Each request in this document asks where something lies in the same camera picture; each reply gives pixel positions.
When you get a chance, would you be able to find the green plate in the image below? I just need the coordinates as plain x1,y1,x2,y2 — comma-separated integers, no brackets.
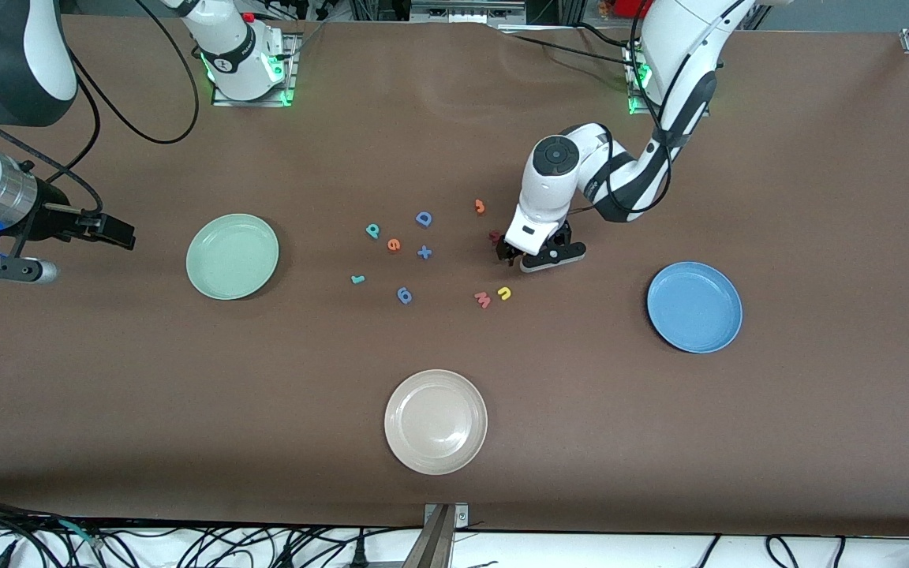
186,213,280,301

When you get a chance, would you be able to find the blue plate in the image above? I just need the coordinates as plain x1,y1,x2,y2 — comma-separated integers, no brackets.
646,261,743,354

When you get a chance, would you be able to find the brown table cover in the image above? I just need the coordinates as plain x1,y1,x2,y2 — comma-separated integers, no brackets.
0,14,909,539

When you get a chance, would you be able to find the beige plate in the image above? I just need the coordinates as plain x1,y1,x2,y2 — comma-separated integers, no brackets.
384,369,488,476

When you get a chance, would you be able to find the grey metal rack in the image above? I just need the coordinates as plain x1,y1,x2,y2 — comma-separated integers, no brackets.
410,0,528,26

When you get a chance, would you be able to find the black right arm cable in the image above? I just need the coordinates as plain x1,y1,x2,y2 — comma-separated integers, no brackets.
0,0,201,223

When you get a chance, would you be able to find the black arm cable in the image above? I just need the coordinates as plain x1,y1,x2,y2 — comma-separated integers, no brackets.
571,0,731,223
0,0,201,223

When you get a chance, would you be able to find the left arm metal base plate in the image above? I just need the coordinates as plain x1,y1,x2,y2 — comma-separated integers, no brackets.
627,43,713,118

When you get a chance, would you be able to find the thin black cable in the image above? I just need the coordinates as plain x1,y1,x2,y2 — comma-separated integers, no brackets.
575,21,638,51
498,30,645,72

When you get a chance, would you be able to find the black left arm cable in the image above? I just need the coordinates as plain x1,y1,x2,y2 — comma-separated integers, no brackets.
571,0,731,223

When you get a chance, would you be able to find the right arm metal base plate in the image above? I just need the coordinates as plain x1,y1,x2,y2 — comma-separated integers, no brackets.
211,32,301,108

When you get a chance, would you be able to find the metal corner bracket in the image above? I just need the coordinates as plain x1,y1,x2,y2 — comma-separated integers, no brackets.
423,503,470,531

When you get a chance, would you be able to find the teal cable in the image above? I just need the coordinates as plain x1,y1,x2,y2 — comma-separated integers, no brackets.
58,518,102,547

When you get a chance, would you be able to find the aluminium profile post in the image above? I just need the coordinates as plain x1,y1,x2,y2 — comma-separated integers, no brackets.
401,505,455,568

